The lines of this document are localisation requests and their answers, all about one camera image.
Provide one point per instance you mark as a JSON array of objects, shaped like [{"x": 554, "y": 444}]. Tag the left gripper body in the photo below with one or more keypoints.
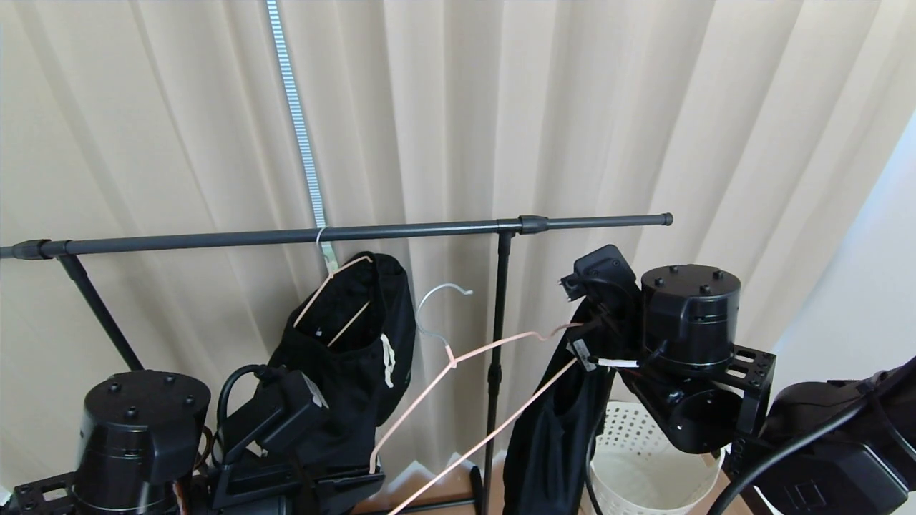
[{"x": 265, "y": 493}]

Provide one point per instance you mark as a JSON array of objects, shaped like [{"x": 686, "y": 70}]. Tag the black shorts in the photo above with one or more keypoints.
[{"x": 351, "y": 400}]

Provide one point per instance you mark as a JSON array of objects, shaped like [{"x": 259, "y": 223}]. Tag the black garment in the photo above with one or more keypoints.
[{"x": 551, "y": 443}]

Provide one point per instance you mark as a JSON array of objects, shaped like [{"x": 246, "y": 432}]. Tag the black clothes rack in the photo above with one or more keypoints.
[{"x": 215, "y": 237}]

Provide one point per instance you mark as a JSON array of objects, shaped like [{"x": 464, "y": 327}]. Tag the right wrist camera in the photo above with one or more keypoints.
[{"x": 601, "y": 275}]

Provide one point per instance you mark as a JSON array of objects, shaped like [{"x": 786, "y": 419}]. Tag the white laundry basket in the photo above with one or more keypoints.
[{"x": 637, "y": 472}]

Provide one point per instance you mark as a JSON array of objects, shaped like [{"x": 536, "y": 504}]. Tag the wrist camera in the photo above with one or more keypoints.
[
  {"x": 286, "y": 411},
  {"x": 601, "y": 275}
]

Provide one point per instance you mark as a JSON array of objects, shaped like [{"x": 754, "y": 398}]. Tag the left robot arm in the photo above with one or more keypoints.
[{"x": 136, "y": 429}]

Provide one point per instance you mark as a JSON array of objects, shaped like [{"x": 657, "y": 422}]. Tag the beige curtain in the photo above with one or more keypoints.
[{"x": 501, "y": 107}]

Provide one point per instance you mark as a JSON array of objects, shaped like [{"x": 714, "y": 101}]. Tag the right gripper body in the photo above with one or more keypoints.
[{"x": 615, "y": 347}]

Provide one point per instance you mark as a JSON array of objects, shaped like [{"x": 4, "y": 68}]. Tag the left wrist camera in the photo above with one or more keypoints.
[{"x": 286, "y": 411}]

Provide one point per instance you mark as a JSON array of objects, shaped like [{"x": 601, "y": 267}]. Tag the pink clothes hanger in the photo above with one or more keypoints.
[
  {"x": 320, "y": 293},
  {"x": 494, "y": 345}
]

